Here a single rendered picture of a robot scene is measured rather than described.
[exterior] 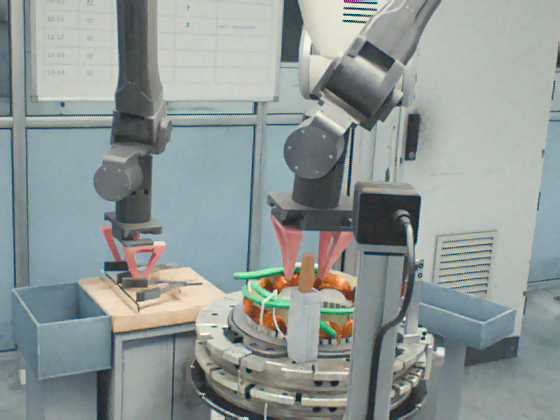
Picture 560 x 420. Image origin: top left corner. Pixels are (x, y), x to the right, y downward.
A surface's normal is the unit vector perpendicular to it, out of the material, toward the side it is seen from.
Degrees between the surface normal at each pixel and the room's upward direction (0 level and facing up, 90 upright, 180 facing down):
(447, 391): 90
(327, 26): 90
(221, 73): 90
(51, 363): 90
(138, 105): 114
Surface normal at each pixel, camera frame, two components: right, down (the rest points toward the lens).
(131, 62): -0.23, 0.60
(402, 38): 0.00, -0.04
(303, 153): -0.22, 0.28
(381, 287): 0.04, 0.24
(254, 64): 0.45, 0.24
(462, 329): -0.68, 0.14
